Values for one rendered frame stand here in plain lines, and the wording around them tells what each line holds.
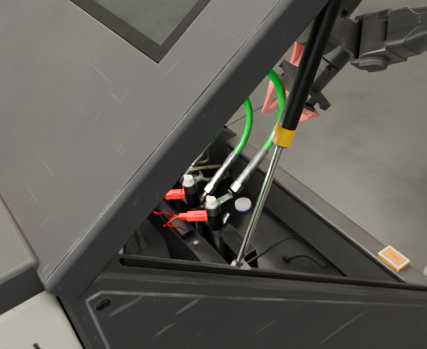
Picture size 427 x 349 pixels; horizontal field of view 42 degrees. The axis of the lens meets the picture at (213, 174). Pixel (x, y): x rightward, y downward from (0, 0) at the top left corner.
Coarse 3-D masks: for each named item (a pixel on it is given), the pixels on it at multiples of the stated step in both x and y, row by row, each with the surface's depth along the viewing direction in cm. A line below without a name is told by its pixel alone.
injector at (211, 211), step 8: (216, 200) 103; (208, 208) 102; (216, 208) 102; (208, 216) 103; (216, 216) 103; (224, 216) 106; (216, 224) 104; (224, 224) 106; (216, 232) 106; (216, 240) 108; (216, 248) 110; (224, 248) 110; (224, 256) 111
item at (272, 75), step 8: (272, 72) 94; (272, 80) 95; (280, 80) 96; (280, 88) 97; (280, 96) 98; (280, 104) 99; (280, 112) 100; (272, 136) 102; (264, 144) 103; (272, 144) 103
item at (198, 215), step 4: (188, 212) 105; (192, 212) 105; (196, 212) 104; (200, 212) 104; (204, 212) 104; (180, 216) 105; (184, 216) 105; (188, 216) 104; (192, 216) 104; (196, 216) 104; (200, 216) 104; (204, 216) 104; (188, 220) 105; (192, 220) 105; (196, 220) 105; (200, 220) 105; (204, 220) 105
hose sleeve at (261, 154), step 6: (258, 150) 103; (264, 150) 103; (258, 156) 103; (264, 156) 103; (252, 162) 103; (258, 162) 103; (246, 168) 103; (252, 168) 103; (240, 174) 104; (246, 174) 103; (240, 180) 103; (246, 180) 103
